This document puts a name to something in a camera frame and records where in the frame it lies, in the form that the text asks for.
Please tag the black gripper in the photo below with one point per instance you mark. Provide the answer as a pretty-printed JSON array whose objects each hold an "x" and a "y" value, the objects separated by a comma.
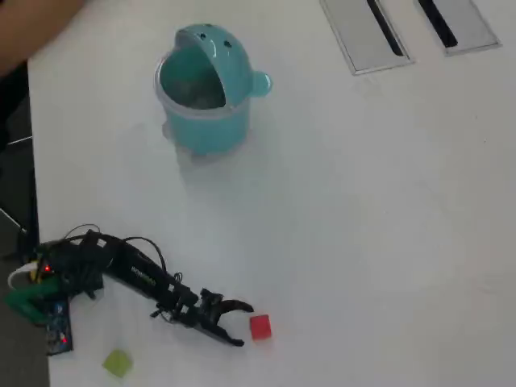
[{"x": 197, "y": 312}]

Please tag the red cube block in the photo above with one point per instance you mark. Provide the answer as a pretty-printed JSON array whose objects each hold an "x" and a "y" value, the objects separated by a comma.
[{"x": 260, "y": 327}]

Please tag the green cube block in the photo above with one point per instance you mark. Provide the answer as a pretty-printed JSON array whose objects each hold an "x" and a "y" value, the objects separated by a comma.
[{"x": 117, "y": 363}]

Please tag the person bare forearm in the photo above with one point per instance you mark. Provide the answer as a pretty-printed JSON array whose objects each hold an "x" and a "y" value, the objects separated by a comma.
[{"x": 24, "y": 28}]

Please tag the teal whale-shaped bin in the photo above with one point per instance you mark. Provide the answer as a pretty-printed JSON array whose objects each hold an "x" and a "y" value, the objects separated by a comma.
[{"x": 209, "y": 125}]

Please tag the blue circuit board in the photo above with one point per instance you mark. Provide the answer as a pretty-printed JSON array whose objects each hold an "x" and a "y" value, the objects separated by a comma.
[{"x": 58, "y": 334}]

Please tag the green table clamp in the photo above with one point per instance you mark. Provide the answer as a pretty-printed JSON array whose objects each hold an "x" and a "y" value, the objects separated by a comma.
[{"x": 24, "y": 300}]

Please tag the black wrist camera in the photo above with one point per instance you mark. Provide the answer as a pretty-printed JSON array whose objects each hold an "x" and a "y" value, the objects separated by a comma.
[{"x": 211, "y": 298}]

